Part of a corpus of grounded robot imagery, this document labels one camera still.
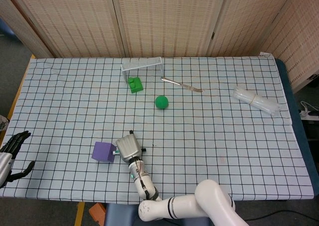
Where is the blue cushioned seat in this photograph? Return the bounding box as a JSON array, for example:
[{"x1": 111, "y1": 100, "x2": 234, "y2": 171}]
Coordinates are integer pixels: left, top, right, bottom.
[{"x1": 103, "y1": 202, "x2": 212, "y2": 226}]

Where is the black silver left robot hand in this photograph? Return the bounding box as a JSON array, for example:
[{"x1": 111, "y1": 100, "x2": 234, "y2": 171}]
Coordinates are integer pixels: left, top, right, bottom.
[{"x1": 0, "y1": 130, "x2": 35, "y2": 188}]

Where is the woven beige folding screen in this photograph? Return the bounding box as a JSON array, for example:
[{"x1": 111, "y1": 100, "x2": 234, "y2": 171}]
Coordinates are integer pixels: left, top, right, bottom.
[{"x1": 0, "y1": 0, "x2": 319, "y2": 92}]

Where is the white black checkered tablecloth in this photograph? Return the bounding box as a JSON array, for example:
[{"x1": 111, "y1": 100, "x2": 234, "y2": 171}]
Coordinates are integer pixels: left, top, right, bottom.
[{"x1": 0, "y1": 53, "x2": 315, "y2": 202}]

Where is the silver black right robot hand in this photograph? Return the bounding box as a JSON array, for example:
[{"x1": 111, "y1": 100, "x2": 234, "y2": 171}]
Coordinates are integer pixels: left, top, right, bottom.
[{"x1": 116, "y1": 130, "x2": 147, "y2": 163}]

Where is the clear plastic bag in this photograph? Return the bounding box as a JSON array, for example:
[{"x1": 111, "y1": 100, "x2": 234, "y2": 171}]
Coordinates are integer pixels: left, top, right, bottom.
[{"x1": 230, "y1": 86, "x2": 282, "y2": 117}]

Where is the white power strip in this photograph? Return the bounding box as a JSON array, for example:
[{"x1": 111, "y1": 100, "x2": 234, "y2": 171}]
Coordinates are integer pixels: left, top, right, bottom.
[{"x1": 300, "y1": 101, "x2": 319, "y2": 119}]

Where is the orange box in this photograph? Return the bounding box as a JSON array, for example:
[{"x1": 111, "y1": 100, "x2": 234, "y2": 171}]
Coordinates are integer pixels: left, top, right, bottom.
[{"x1": 89, "y1": 203, "x2": 105, "y2": 226}]

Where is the blue padded table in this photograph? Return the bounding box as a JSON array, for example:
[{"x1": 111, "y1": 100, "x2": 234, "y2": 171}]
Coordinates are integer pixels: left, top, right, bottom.
[{"x1": 274, "y1": 58, "x2": 319, "y2": 202}]

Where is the white miniature soccer goal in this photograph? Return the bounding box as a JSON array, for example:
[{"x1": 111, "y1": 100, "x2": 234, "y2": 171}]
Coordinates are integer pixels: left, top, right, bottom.
[{"x1": 121, "y1": 57, "x2": 165, "y2": 84}]

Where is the green toy brick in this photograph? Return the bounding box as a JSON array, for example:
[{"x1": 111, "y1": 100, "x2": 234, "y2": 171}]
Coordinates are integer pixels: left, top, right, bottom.
[{"x1": 127, "y1": 76, "x2": 144, "y2": 94}]

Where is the silver metal knife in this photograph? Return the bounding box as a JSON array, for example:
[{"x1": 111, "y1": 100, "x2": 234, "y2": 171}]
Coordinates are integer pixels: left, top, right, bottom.
[{"x1": 160, "y1": 76, "x2": 203, "y2": 93}]

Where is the green ball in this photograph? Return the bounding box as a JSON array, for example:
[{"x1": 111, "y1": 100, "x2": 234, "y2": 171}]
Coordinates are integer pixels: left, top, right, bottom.
[{"x1": 155, "y1": 95, "x2": 169, "y2": 110}]

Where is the black forearm cable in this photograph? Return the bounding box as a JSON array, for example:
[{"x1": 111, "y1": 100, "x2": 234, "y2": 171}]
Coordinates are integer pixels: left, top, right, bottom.
[{"x1": 134, "y1": 158, "x2": 152, "y2": 198}]

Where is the purple foam cube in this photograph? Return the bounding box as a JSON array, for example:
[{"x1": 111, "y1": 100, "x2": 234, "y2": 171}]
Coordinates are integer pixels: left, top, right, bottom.
[{"x1": 91, "y1": 141, "x2": 117, "y2": 164}]

